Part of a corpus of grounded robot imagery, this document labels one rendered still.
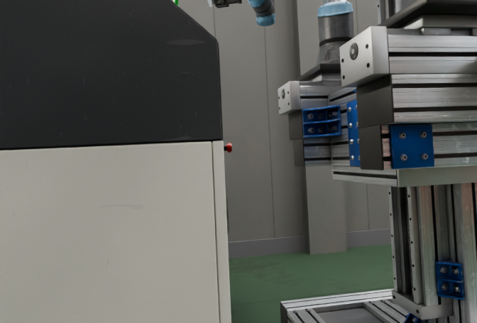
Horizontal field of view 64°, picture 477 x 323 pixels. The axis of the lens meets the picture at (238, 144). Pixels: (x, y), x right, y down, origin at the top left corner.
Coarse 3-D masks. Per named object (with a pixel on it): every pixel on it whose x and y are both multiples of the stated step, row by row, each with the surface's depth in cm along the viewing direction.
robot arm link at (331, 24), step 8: (320, 8) 128; (328, 8) 126; (336, 8) 125; (344, 8) 125; (352, 8) 128; (320, 16) 128; (328, 16) 126; (336, 16) 124; (344, 16) 124; (352, 16) 127; (320, 24) 128; (328, 24) 126; (336, 24) 124; (344, 24) 124; (352, 24) 126; (320, 32) 129; (328, 32) 126; (336, 32) 124; (344, 32) 124; (352, 32) 126; (320, 40) 129
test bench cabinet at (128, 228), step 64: (0, 192) 59; (64, 192) 59; (128, 192) 60; (192, 192) 60; (0, 256) 58; (64, 256) 59; (128, 256) 59; (192, 256) 60; (0, 320) 58; (64, 320) 58; (128, 320) 59; (192, 320) 59
